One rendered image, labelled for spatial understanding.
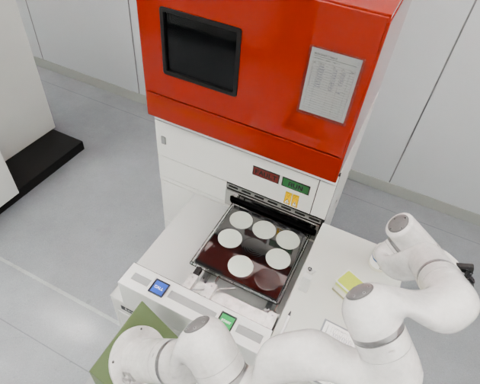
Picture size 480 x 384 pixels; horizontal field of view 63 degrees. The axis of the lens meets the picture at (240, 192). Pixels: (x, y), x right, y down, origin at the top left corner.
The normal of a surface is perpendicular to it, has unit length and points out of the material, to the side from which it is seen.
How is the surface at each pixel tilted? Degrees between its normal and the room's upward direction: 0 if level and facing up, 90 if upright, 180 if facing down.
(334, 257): 0
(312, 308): 0
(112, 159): 0
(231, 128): 90
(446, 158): 90
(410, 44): 90
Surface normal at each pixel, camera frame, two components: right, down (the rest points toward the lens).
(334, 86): -0.44, 0.62
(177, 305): 0.07, -0.70
